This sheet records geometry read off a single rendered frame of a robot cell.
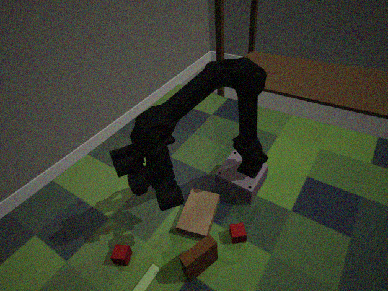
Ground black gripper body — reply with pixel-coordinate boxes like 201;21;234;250
148;159;184;211

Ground brown block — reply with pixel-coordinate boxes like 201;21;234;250
179;234;218;283

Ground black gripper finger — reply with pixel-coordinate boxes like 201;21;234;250
154;180;178;193

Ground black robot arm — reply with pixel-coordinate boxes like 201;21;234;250
110;57;269;196

